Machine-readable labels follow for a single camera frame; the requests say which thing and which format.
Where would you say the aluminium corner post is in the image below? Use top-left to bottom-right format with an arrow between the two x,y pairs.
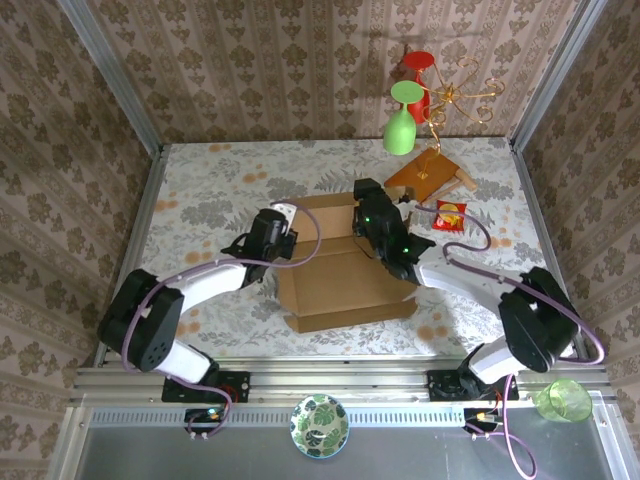
57,0 -> 165,159
508,0 -> 610,149

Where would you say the slotted metal cable duct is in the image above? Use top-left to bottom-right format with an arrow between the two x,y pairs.
82,407 -> 609,427

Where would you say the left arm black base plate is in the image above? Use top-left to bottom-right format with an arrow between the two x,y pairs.
161,370 -> 251,404

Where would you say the brown cardboard paper box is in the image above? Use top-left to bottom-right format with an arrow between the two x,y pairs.
274,192 -> 419,334

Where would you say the small black connector board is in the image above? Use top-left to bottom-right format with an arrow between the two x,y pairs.
184,407 -> 226,434
463,407 -> 506,434

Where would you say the long aluminium frame rail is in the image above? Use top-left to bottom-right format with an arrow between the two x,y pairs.
73,355 -> 614,404

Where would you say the aluminium table side rail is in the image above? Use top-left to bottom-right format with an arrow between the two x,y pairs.
94,144 -> 167,374
508,139 -> 590,364

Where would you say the red snack packet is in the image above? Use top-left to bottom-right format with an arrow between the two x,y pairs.
430,199 -> 469,234

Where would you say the right small black connector board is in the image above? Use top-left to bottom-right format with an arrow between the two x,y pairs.
463,407 -> 506,434

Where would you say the gold wire glass rack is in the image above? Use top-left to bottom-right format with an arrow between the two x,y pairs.
418,55 -> 503,181

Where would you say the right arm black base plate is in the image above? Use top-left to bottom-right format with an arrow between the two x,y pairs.
427,368 -> 519,401

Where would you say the red wine glass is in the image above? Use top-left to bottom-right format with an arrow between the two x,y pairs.
402,49 -> 437,124

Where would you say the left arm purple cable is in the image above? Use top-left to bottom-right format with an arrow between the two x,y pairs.
121,199 -> 324,441

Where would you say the floral tablecloth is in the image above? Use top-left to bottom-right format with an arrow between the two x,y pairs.
122,137 -> 576,359

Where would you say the green transparent plastic cup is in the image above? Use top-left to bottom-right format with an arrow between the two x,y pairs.
535,378 -> 594,425

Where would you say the light wooden dowel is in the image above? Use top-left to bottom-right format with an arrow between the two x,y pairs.
424,168 -> 479,206

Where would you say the green wine glass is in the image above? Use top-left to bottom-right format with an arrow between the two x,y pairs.
382,80 -> 429,155

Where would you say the leaf pattern bowl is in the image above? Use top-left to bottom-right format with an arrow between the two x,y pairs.
289,393 -> 350,459

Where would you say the brown wooden board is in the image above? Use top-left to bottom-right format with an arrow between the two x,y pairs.
383,149 -> 461,206

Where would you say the left small black connector board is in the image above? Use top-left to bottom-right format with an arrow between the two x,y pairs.
184,407 -> 226,434

